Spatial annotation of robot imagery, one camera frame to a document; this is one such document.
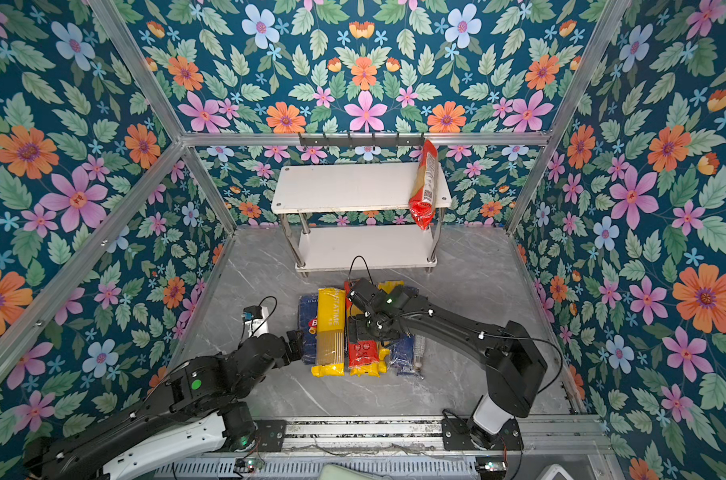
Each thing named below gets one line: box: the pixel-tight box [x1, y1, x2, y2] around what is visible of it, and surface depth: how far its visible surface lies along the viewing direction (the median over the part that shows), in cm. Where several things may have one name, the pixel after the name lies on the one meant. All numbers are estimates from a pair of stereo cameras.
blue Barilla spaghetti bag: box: [390, 335, 425, 380], surface depth 82 cm
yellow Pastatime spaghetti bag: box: [311, 288, 346, 377], surface depth 85 cm
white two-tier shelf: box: [271, 162, 452, 277], surface depth 100 cm
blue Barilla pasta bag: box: [298, 294, 318, 365], surface depth 90 cm
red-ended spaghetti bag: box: [409, 139, 438, 230], surface depth 78 cm
